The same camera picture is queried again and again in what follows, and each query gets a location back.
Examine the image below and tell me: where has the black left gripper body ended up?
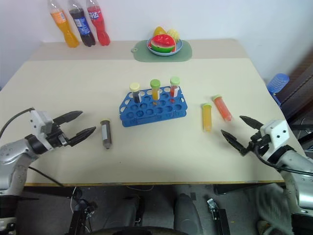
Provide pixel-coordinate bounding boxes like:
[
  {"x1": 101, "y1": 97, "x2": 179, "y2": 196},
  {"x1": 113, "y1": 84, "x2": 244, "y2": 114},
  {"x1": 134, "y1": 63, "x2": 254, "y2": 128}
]
[{"x1": 45, "y1": 124, "x2": 71, "y2": 149}]

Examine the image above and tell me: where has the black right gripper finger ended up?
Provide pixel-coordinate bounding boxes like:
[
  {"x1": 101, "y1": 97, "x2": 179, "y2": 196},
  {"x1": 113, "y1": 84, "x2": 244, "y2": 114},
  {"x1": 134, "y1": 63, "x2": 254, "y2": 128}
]
[
  {"x1": 221, "y1": 129, "x2": 250, "y2": 157},
  {"x1": 239, "y1": 115, "x2": 263, "y2": 132}
]

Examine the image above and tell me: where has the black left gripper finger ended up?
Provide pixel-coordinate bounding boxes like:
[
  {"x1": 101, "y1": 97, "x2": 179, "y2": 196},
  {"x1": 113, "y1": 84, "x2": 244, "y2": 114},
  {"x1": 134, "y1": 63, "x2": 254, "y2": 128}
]
[
  {"x1": 67, "y1": 126, "x2": 97, "y2": 147},
  {"x1": 53, "y1": 110, "x2": 84, "y2": 124}
]

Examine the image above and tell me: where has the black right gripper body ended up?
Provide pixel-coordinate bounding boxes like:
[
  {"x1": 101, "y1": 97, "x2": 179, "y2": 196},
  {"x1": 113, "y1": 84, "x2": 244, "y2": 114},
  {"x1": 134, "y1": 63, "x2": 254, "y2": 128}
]
[{"x1": 246, "y1": 131, "x2": 271, "y2": 157}]

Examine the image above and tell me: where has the dark tube grey cap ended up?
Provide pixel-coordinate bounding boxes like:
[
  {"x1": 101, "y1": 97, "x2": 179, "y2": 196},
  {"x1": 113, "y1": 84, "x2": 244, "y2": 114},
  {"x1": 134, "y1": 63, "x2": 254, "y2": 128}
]
[{"x1": 100, "y1": 118, "x2": 113, "y2": 150}]

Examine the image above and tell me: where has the dark liquid tube yellow cap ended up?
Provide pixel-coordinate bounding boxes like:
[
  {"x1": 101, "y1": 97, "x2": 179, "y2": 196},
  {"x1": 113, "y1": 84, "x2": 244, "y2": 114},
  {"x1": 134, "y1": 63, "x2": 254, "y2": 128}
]
[{"x1": 129, "y1": 82, "x2": 142, "y2": 104}]

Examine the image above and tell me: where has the blue test tube rack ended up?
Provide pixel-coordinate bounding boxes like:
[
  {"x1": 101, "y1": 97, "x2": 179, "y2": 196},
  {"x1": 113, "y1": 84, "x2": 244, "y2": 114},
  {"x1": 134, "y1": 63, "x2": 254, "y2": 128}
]
[{"x1": 119, "y1": 86, "x2": 187, "y2": 128}]

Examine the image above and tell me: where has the red liquid tube green cap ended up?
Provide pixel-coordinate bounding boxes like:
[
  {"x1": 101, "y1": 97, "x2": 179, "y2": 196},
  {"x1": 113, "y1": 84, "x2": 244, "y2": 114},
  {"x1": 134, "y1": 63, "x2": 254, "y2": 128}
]
[{"x1": 169, "y1": 76, "x2": 181, "y2": 98}]

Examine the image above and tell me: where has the orange liquid tube green cap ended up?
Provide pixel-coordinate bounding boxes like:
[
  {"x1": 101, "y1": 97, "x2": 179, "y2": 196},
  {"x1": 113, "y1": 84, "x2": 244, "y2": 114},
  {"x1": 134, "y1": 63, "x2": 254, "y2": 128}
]
[{"x1": 150, "y1": 79, "x2": 161, "y2": 101}]

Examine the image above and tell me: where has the blue water jug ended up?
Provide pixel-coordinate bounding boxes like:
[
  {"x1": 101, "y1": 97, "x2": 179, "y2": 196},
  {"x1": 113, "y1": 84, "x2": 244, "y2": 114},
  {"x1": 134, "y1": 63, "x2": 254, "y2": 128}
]
[{"x1": 266, "y1": 73, "x2": 290, "y2": 107}]

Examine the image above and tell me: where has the grey cloth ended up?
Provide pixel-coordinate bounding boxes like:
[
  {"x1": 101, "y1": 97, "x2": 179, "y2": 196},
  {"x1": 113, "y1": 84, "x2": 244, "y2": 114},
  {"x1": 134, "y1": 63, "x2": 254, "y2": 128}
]
[{"x1": 255, "y1": 182, "x2": 298, "y2": 235}]

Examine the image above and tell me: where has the dark rounded right knee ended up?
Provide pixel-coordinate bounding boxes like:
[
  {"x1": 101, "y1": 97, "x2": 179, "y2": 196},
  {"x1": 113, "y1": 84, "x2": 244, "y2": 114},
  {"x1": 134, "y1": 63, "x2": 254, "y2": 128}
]
[{"x1": 173, "y1": 193, "x2": 203, "y2": 235}]

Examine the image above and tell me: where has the dark rounded knee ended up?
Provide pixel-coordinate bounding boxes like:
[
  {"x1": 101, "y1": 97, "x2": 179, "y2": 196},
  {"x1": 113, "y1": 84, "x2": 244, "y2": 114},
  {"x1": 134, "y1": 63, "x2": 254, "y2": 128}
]
[
  {"x1": 94, "y1": 193, "x2": 145, "y2": 235},
  {"x1": 173, "y1": 193, "x2": 203, "y2": 235}
]

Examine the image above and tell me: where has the dark rounded left knee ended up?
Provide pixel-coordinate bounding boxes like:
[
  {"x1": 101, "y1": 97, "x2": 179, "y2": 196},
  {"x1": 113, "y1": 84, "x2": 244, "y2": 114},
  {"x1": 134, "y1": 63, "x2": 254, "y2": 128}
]
[{"x1": 94, "y1": 193, "x2": 145, "y2": 235}]

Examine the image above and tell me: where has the orange soda bottle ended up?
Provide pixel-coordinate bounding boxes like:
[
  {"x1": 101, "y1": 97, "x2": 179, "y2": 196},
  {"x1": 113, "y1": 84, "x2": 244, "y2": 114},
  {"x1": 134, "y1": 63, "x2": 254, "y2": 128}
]
[{"x1": 48, "y1": 0, "x2": 80, "y2": 48}]

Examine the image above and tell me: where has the dark cola bottle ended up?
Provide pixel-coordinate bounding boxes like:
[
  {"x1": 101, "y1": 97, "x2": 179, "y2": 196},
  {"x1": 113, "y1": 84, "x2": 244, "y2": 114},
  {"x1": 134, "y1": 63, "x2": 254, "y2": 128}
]
[{"x1": 67, "y1": 0, "x2": 96, "y2": 47}]

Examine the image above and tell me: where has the red soda bottle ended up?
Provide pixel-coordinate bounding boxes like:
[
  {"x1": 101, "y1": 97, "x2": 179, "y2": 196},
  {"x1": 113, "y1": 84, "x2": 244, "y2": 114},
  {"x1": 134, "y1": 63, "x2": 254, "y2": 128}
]
[{"x1": 85, "y1": 0, "x2": 111, "y2": 47}]

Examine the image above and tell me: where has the green placemat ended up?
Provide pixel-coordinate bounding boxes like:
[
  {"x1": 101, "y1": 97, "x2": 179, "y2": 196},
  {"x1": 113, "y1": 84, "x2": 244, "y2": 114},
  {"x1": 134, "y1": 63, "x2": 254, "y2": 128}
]
[{"x1": 131, "y1": 39, "x2": 193, "y2": 63}]

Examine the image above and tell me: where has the blue plate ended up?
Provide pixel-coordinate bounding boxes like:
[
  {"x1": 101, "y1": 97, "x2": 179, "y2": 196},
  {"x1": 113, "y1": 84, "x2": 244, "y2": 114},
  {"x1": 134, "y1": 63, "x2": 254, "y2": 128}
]
[{"x1": 146, "y1": 38, "x2": 183, "y2": 57}]

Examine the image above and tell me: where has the toy yellow corn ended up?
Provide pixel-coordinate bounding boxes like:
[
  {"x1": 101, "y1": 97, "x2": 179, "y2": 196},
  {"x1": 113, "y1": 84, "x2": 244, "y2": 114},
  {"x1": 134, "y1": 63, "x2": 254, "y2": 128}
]
[{"x1": 166, "y1": 28, "x2": 181, "y2": 41}]

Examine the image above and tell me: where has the toy watermelon slice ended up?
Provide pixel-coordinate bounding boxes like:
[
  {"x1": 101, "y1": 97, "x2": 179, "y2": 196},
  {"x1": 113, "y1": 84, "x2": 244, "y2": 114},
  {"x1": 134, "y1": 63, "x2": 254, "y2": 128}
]
[{"x1": 150, "y1": 34, "x2": 178, "y2": 53}]

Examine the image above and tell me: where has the toy yellow pepper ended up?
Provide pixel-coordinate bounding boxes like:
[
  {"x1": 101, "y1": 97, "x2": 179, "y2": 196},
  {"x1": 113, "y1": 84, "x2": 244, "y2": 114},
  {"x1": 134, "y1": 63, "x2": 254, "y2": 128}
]
[{"x1": 153, "y1": 26, "x2": 168, "y2": 37}]

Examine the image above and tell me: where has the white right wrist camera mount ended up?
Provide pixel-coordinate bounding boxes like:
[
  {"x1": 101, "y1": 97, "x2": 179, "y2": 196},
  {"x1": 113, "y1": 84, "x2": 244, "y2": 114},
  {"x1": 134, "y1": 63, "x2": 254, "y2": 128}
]
[{"x1": 259, "y1": 119, "x2": 291, "y2": 162}]

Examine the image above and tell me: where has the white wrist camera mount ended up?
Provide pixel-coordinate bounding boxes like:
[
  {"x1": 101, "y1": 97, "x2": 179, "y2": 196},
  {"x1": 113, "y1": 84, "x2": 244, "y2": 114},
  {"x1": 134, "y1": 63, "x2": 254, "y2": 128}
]
[
  {"x1": 29, "y1": 110, "x2": 54, "y2": 138},
  {"x1": 259, "y1": 119, "x2": 291, "y2": 162}
]

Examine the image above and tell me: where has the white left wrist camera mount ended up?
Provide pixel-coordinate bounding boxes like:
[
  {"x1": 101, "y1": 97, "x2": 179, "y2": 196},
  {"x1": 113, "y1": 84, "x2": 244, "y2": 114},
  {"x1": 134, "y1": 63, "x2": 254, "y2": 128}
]
[{"x1": 29, "y1": 110, "x2": 54, "y2": 138}]

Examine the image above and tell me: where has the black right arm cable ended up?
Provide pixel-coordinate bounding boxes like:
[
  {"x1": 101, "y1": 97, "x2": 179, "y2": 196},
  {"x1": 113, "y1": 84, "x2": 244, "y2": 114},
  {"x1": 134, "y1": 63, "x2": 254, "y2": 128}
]
[{"x1": 253, "y1": 144, "x2": 313, "y2": 176}]

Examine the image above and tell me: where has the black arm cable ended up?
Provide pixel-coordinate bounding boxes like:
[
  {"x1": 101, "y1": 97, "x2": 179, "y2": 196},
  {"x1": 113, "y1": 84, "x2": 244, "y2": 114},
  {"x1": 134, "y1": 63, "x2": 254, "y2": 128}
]
[
  {"x1": 253, "y1": 144, "x2": 313, "y2": 176},
  {"x1": 0, "y1": 107, "x2": 35, "y2": 138}
]

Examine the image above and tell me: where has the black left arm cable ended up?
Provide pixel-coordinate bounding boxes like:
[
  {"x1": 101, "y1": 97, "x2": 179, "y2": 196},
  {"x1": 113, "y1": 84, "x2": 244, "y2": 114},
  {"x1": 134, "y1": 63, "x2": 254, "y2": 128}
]
[{"x1": 0, "y1": 107, "x2": 35, "y2": 138}]

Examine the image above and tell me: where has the silver caster bracket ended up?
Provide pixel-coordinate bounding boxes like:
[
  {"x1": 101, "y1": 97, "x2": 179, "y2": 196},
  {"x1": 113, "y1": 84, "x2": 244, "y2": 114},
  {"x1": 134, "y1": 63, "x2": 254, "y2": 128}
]
[{"x1": 206, "y1": 198, "x2": 230, "y2": 235}]

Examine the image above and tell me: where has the black metal stand frame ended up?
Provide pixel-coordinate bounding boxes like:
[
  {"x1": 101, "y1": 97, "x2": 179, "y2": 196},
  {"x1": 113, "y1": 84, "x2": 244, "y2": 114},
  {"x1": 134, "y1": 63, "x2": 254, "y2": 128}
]
[{"x1": 66, "y1": 187, "x2": 98, "y2": 235}]

